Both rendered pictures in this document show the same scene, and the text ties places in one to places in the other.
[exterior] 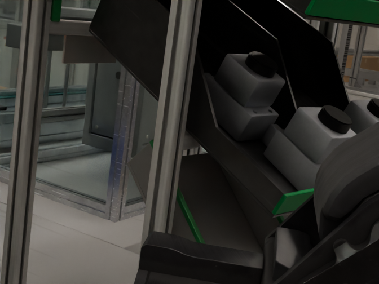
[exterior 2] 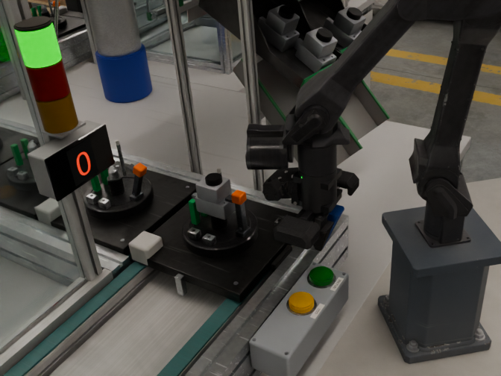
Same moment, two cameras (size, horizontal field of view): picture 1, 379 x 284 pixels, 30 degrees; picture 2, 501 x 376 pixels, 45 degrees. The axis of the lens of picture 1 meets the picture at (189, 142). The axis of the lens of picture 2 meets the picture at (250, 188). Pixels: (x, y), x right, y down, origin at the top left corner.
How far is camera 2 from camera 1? 0.56 m
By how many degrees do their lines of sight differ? 22
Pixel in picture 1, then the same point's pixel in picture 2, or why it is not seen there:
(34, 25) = (173, 13)
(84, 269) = (218, 110)
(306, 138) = (312, 47)
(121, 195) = (229, 56)
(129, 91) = not seen: outside the picture
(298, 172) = (312, 63)
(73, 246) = (208, 97)
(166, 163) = (250, 72)
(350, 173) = (300, 103)
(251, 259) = (280, 127)
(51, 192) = not seen: hidden behind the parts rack
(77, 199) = (202, 64)
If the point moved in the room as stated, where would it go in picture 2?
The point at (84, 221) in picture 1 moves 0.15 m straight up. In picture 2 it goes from (209, 77) to (204, 34)
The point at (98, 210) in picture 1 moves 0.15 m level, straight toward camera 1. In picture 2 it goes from (217, 69) to (219, 86)
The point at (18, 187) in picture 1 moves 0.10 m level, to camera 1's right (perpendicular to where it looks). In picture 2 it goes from (183, 90) to (232, 87)
